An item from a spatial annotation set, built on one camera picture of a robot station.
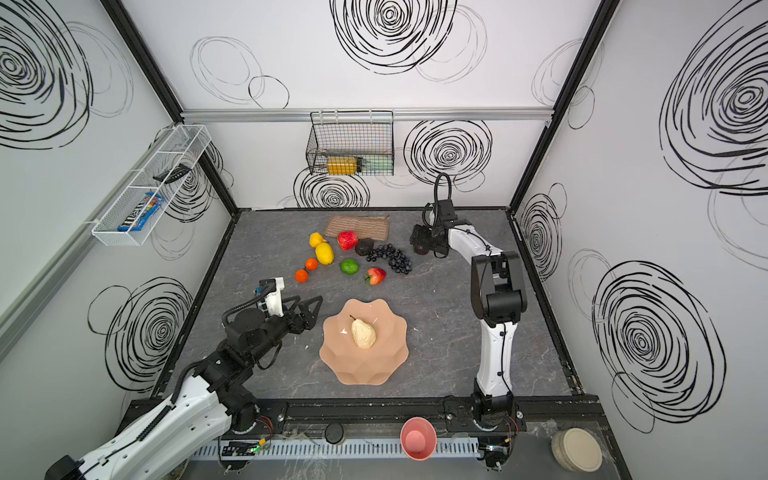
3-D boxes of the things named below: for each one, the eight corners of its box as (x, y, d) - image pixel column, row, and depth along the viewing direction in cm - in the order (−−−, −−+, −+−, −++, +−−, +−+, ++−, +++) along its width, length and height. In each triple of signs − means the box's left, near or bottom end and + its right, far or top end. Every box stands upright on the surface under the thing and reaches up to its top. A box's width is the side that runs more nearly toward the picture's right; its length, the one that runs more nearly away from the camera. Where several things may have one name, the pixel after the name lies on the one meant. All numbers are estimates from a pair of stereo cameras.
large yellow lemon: (314, 265, 103) (313, 260, 101) (318, 247, 109) (316, 242, 106) (333, 265, 103) (332, 260, 101) (335, 247, 109) (334, 242, 106)
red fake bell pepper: (337, 250, 108) (336, 243, 104) (339, 237, 112) (338, 230, 108) (357, 250, 108) (356, 243, 104) (358, 237, 112) (357, 230, 108)
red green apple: (364, 283, 100) (363, 277, 97) (371, 271, 103) (370, 265, 100) (380, 289, 99) (379, 283, 96) (386, 276, 102) (386, 270, 99)
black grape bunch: (369, 261, 106) (368, 255, 103) (379, 245, 110) (379, 239, 108) (407, 277, 102) (407, 271, 99) (416, 260, 106) (417, 253, 103)
